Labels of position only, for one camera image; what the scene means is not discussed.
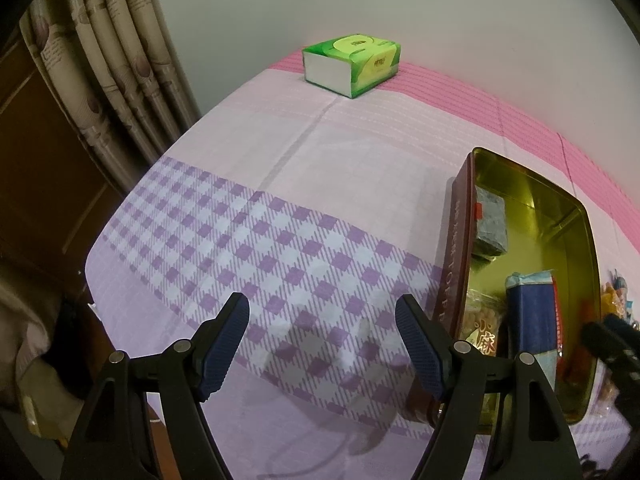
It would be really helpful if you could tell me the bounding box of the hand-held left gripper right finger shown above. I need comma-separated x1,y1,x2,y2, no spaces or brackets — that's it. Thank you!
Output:
395,294,583,480

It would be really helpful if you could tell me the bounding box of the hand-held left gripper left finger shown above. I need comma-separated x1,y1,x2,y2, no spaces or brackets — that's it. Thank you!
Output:
60,291,251,480

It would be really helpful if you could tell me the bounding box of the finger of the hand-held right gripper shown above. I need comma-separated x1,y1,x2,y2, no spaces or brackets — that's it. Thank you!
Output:
580,315,640,378

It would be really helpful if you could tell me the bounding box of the red cake packet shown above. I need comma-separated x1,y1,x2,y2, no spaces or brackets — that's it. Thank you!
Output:
554,280,598,391

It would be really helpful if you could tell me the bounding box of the orange snack packet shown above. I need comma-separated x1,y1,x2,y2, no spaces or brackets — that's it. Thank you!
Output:
600,282,626,318

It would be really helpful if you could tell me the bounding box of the clear fried twist packet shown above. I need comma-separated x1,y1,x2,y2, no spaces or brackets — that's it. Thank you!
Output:
460,285,511,411

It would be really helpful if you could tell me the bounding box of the navy and pale blue packet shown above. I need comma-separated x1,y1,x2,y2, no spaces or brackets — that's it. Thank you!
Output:
504,272,560,396

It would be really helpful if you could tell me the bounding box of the grey-green snack packet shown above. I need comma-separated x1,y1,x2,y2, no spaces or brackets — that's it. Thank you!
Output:
472,186,510,261

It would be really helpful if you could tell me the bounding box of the maroon tin box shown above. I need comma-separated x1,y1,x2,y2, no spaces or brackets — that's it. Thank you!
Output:
430,147,601,428

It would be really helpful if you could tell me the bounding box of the pink and purple checked tablecloth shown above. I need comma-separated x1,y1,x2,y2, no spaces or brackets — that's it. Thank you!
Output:
85,52,640,480

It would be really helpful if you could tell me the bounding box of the beige cloth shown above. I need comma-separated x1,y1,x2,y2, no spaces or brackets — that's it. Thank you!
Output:
0,255,66,411

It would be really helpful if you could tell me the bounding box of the brown wooden cabinet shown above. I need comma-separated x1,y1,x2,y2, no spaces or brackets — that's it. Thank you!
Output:
0,40,126,271

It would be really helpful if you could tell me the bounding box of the green tissue pack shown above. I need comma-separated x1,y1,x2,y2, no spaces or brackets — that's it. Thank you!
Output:
302,34,402,99

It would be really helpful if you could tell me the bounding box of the beige patterned curtain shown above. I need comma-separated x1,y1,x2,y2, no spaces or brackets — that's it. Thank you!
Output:
20,0,201,196

